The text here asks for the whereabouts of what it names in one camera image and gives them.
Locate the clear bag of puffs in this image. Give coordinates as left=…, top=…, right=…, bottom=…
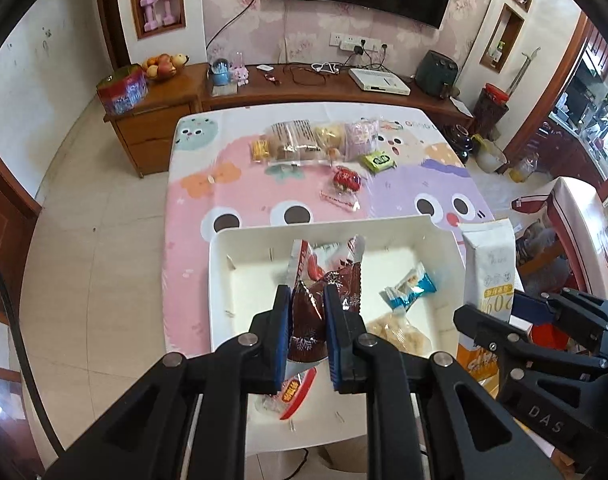
left=366, top=310, right=432, bottom=358

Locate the pink clear snack pack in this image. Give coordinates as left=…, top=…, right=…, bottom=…
left=344, top=119, right=380, bottom=161

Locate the blue snow globe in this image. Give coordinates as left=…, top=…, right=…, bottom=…
left=209, top=58, right=232, bottom=86

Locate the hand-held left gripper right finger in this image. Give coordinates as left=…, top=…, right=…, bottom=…
left=324, top=284, right=565, bottom=480

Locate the wooden television cabinet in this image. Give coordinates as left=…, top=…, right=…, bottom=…
left=103, top=62, right=475, bottom=178

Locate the mop handle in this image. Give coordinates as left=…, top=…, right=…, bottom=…
left=506, top=47, right=541, bottom=101

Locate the dark jar with red lid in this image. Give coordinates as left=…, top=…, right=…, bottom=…
left=471, top=82, right=511, bottom=141

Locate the blue white candy packet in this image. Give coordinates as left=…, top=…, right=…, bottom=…
left=381, top=262, right=437, bottom=311

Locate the dark red snowflake packet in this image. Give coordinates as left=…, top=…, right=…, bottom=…
left=286, top=260, right=362, bottom=363

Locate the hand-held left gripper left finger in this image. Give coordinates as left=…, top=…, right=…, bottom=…
left=44, top=285, right=292, bottom=480

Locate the white wall socket strip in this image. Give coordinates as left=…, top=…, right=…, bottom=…
left=330, top=31, right=394, bottom=56

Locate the white plastic tray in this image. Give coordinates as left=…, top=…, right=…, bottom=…
left=208, top=214, right=470, bottom=453

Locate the printed cartoon tablecloth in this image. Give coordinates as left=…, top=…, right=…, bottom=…
left=161, top=101, right=497, bottom=361

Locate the dark green air fryer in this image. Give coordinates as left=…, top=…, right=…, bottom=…
left=415, top=51, right=460, bottom=100

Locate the wall niche with dumbbells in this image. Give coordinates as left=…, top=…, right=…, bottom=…
left=129, top=0, right=186, bottom=41

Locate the white set-top box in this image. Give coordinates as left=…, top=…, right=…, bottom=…
left=348, top=66, right=411, bottom=97

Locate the dark ceramic stew pot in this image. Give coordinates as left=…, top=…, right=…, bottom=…
left=446, top=125, right=477, bottom=166

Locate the red white cookie packet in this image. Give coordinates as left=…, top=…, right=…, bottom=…
left=286, top=239, right=327, bottom=286

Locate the red plastic basin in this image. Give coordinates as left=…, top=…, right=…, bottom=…
left=529, top=322, right=570, bottom=351

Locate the bowl of fruit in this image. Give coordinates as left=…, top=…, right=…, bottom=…
left=141, top=52, right=190, bottom=82

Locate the white covered appliance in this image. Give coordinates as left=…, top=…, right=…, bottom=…
left=546, top=176, right=608, bottom=306

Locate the red pouch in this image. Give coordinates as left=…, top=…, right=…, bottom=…
left=514, top=196, right=552, bottom=213

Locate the black cable on cabinet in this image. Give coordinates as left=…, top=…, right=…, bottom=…
left=283, top=62, right=352, bottom=86

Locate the colourful round tin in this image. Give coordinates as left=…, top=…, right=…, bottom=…
left=95, top=63, right=149, bottom=116

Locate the black television cable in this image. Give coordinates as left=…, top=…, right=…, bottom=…
left=205, top=0, right=265, bottom=61

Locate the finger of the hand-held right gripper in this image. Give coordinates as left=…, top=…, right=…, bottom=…
left=453, top=304, right=608, bottom=386
left=513, top=287, right=608, bottom=343

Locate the white orange oat packet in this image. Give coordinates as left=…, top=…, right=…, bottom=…
left=456, top=220, right=517, bottom=386

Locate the white jug with yellow lid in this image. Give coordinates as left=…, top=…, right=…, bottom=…
left=471, top=134, right=508, bottom=173

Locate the clear bag of yellow pastries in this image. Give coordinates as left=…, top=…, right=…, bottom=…
left=314, top=122, right=346, bottom=158

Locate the yellow oil bottle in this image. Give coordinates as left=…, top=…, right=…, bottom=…
left=508, top=156, right=540, bottom=183

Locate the red packet with orange print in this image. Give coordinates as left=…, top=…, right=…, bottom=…
left=256, top=367, right=317, bottom=421

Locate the large brown bread pack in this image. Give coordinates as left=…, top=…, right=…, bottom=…
left=264, top=119, right=321, bottom=163

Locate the tall wall niche with bottle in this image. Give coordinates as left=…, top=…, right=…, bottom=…
left=480, top=2, right=527, bottom=72

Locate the small red candy packet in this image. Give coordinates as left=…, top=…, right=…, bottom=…
left=332, top=165, right=365, bottom=192

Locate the green snack packet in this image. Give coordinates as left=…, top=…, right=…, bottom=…
left=361, top=150, right=399, bottom=175

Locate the brown wooden door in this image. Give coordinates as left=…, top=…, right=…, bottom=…
left=0, top=132, right=42, bottom=321

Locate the pink toy figure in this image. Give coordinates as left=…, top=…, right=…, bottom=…
left=229, top=52, right=250, bottom=85

